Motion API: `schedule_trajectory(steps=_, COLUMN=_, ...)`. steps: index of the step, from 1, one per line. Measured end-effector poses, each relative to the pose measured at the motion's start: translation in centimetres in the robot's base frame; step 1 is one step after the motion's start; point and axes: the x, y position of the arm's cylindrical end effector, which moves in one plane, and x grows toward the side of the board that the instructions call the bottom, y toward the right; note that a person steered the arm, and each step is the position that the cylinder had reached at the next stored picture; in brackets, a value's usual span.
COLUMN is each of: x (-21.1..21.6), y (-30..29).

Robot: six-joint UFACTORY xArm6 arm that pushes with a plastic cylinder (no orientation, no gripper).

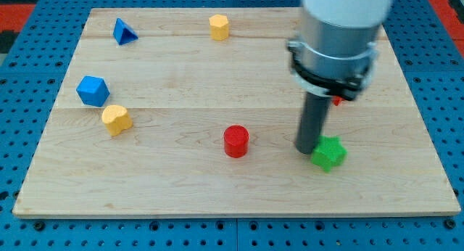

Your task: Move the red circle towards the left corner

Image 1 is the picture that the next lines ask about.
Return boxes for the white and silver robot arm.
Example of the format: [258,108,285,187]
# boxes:
[287,0,393,101]

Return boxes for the red cylinder block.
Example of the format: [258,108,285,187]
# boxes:
[223,125,249,158]

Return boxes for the wooden board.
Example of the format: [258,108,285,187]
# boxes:
[13,8,460,219]

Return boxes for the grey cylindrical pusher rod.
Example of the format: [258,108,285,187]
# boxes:
[295,93,331,155]

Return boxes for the yellow hexagon block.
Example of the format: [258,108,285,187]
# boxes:
[209,14,229,41]

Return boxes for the green star block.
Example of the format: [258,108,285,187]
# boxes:
[310,136,347,173]

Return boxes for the small red block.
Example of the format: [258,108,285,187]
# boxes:
[332,96,344,106]

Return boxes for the yellow heart block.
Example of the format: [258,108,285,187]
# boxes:
[101,104,133,136]

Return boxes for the blue triangle block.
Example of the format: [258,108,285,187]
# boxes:
[112,17,138,46]

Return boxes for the blue cube block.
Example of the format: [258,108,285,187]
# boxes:
[76,75,110,107]

